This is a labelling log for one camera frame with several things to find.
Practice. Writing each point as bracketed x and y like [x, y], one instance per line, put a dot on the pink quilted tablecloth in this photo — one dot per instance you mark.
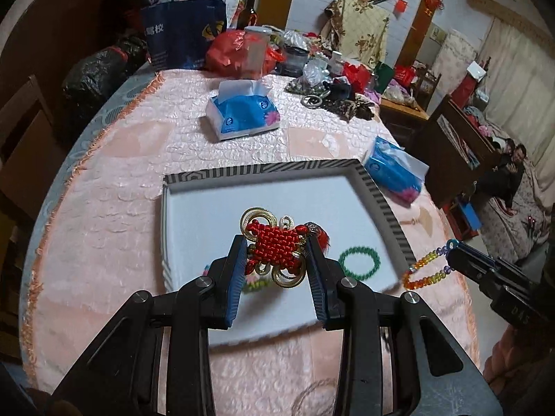
[108, 208]

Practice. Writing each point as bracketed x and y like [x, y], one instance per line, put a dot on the red knot wall decoration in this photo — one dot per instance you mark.
[433, 0]

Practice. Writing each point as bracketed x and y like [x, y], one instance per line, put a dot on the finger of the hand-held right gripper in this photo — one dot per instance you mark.
[472, 266]
[475, 252]

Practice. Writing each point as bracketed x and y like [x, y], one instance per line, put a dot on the leopard print scarf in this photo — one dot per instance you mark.
[347, 107]

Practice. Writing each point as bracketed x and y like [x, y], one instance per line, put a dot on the floral beige cloth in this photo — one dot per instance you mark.
[360, 30]

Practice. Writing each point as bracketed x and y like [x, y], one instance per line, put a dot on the red knot ornament gold rings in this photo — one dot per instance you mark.
[277, 245]

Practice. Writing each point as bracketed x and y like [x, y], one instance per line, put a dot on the white tray striped rim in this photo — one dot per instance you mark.
[203, 208]

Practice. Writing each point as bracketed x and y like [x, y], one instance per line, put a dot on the blue tissue pack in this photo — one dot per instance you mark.
[240, 115]
[392, 169]

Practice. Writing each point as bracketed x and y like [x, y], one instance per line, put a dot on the dark glass pot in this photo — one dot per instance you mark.
[295, 58]

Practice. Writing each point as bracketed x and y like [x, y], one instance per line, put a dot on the wooden chair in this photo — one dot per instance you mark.
[26, 147]

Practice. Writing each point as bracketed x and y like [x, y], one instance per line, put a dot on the red plastic bag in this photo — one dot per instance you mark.
[225, 54]

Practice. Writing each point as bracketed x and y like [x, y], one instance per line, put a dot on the white box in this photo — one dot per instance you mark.
[475, 70]

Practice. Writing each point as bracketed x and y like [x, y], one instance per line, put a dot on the dark blue shopping bag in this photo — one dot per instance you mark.
[182, 34]

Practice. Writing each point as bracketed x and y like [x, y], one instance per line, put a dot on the small red gift bag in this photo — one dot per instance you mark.
[403, 76]

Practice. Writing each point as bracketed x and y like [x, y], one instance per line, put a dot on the dark glass bottle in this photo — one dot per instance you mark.
[247, 11]

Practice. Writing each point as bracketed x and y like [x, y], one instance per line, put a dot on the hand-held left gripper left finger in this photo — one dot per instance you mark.
[232, 288]

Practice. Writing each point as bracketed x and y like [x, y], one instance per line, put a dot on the clear plastic bag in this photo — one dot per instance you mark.
[316, 71]

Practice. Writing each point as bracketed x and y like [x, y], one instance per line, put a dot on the beige curtain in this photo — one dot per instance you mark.
[516, 47]

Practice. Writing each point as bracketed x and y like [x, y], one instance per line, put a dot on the blue plastic stool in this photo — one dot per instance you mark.
[470, 219]

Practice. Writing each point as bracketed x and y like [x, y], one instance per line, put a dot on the clear plastic jar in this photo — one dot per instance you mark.
[256, 52]

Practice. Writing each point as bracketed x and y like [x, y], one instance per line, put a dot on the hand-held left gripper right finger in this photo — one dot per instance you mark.
[319, 288]

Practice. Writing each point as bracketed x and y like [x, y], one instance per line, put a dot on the dark wooden bed frame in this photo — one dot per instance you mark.
[451, 156]

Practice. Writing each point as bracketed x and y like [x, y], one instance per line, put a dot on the floral bed sheet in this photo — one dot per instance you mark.
[524, 221]

